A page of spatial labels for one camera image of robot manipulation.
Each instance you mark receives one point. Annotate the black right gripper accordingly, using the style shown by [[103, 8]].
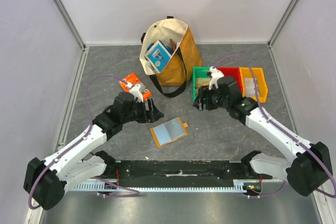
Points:
[[203, 99]]

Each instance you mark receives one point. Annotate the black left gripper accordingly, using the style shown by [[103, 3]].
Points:
[[150, 116]]

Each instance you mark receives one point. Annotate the mustard leather card holder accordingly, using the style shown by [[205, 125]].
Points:
[[168, 132]]

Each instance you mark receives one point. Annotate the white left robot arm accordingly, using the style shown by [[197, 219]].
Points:
[[48, 180]]

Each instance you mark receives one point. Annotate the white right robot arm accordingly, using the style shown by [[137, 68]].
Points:
[[305, 166]]

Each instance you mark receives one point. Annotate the silver card in yellow bin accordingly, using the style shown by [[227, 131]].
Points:
[[249, 82]]

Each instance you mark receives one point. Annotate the red plastic bin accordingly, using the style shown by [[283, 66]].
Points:
[[234, 72]]

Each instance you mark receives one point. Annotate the green plastic bin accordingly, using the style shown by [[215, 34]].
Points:
[[198, 72]]

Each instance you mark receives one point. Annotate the yellow plastic bin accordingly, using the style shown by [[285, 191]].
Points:
[[261, 81]]

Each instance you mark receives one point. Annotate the orange screw assortment box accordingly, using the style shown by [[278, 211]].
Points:
[[134, 79]]

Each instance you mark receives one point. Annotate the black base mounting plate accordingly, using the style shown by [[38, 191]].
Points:
[[127, 170]]

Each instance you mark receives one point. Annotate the blue razor package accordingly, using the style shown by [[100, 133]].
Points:
[[158, 55]]

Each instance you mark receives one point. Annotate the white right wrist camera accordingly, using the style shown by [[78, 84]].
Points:
[[214, 75]]

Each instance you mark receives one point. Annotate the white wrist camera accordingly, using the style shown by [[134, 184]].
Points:
[[214, 75], [136, 90]]

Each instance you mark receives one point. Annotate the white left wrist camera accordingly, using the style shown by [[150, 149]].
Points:
[[136, 90]]

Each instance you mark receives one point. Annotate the left aluminium frame post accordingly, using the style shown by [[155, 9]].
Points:
[[69, 23]]

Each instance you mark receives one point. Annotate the aluminium corner frame post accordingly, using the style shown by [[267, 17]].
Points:
[[282, 22]]

